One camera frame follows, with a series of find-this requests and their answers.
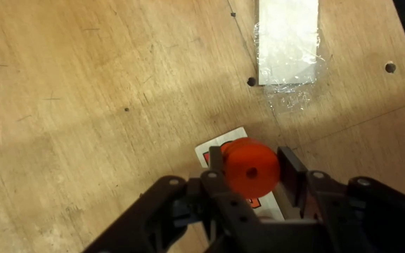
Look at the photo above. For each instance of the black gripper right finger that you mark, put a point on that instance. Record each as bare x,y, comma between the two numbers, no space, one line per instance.
292,177

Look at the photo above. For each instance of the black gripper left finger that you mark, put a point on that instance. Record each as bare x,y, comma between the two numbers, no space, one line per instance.
215,161

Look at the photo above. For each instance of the red round wooden disc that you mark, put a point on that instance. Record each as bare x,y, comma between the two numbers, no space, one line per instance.
229,146
258,158

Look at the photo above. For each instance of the white numbered peg board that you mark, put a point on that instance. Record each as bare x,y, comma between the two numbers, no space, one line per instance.
218,139

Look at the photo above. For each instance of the white plastic-wrapped foam board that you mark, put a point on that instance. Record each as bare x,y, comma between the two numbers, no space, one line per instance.
286,42

